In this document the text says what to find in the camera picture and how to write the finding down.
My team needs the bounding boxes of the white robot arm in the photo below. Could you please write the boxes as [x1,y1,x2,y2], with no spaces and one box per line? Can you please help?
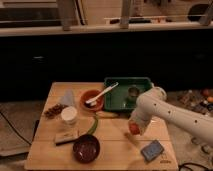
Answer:
[128,87,213,146]

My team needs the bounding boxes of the green plastic tray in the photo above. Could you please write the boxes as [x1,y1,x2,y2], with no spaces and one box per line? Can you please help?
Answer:
[104,77,152,112]

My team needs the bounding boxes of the green bean pod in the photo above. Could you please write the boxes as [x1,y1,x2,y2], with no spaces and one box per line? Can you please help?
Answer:
[87,115,98,135]

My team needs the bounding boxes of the blue sponge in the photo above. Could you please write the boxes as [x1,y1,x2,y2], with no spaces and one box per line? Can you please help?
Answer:
[141,140,164,162]

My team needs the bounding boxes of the white plastic spoon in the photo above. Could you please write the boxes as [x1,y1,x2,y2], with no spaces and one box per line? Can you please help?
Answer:
[85,82,119,106]

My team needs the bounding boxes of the brown grape bunch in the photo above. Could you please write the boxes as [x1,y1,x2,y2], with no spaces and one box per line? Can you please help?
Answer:
[44,104,66,119]

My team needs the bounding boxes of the red apple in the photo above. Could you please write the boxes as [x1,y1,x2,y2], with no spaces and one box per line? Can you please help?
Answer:
[129,124,140,135]

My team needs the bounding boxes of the dark purple bowl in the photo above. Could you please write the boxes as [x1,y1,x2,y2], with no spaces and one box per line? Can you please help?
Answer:
[73,134,100,163]

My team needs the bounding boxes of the white cup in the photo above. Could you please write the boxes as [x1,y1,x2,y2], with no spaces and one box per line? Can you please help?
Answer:
[61,106,77,125]

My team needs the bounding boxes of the orange bowl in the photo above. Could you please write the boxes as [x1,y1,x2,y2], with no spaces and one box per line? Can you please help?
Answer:
[80,90,104,112]

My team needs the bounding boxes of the green metal cup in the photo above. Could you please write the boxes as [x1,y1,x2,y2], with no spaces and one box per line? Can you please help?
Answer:
[126,86,140,103]

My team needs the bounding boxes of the wooden block eraser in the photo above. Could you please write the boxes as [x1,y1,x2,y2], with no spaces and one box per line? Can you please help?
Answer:
[54,130,79,145]

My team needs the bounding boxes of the black cable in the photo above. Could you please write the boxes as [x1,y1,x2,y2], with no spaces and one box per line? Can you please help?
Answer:
[178,162,213,171]

